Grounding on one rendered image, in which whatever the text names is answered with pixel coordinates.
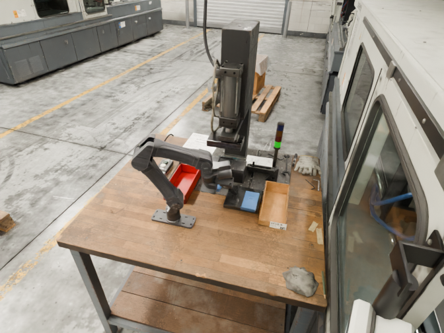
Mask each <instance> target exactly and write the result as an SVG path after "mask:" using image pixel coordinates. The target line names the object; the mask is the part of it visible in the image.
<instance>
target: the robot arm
mask: <svg viewBox="0 0 444 333"><path fill-rule="evenodd" d="M153 157H161V158H165V159H170V160H174V161H178V162H181V163H185V164H187V165H190V166H191V167H195V169H198V170H201V176H202V180H203V182H202V187H201V192H204V193H205V192H207V193H210V194H215V193H216V190H217V185H218V184H219V185H220V186H221V187H224V188H226V189H232V187H233V181H234V177H232V172H231V166H230V162H229V161H221V162H217V161H215V162H213V161H212V156H211V153H210V152H209V151H206V150H203V149H190V148H186V147H181V146H179V145H174V144H171V143H167V142H165V141H162V140H161V139H157V138H155V134H154V133H150V134H148V135H147V136H146V137H145V138H144V139H143V140H142V141H141V142H140V143H139V144H138V145H137V146H136V147H135V149H134V152H133V157H132V160H131V165H132V167H133V168H134V169H135V170H138V171H141V172H142V173H143V174H144V175H145V176H146V177H147V178H148V179H149V180H150V181H151V182H152V183H153V184H154V185H155V187H156V188H157V189H158V190H159V192H160V193H161V194H162V195H163V198H164V199H165V200H166V204H167V206H166V211H165V210H162V209H156V211H155V212H154V214H153V216H152V217H151V220H152V221H156V222H159V223H166V224H169V225H174V226H178V227H184V228H187V229H191V228H192V227H193V226H194V223H195V221H196V217H194V216H191V215H184V214H181V213H180V209H182V208H183V206H184V194H183V193H182V191H181V190H180V188H176V186H174V185H173V184H172V183H171V182H170V181H169V179H168V178H167V177H166V176H165V175H164V173H163V172H162V170H161V169H160V168H159V167H158V165H157V164H156V162H155V160H154V159H153Z"/></svg>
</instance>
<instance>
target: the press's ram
mask: <svg viewBox="0 0 444 333"><path fill-rule="evenodd" d="M242 122H243V120H240V122H239V124H238V126H237V129H236V130H234V129H233V128H226V127H223V129H222V130H221V132H215V133H213V132H211V133H210V135H209V137H208V139H207V146H209V147H217V148H222V149H230V150H234V151H241V149H242V146H243V143H244V136H243V135H239V134H238V132H239V130H240V128H241V125H242Z"/></svg>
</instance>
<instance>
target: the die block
mask: <svg viewBox="0 0 444 333"><path fill-rule="evenodd" d="M231 172H232V177H234V181H233V182H237V183H241V184H242V183H243V180H244V177H245V174H246V166H245V169H244V172H236V171H231Z"/></svg>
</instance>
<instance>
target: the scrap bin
mask: <svg viewBox="0 0 444 333"><path fill-rule="evenodd" d="M200 176H201V170H198V169H195V167H192V166H190V165H187V164H182V163H180V165H179V166H178V168H177V169H176V171H175V173H174V174H173V175H172V177H171V179H170V180H169V181H170V182H171V183H172V184H173V185H174V186H176V188H180V190H181V191H182V193H183V194H184V204H186V203H187V201H188V199H189V197H190V196H191V194H192V192H193V190H194V188H195V186H196V184H197V182H198V180H199V179H200Z"/></svg>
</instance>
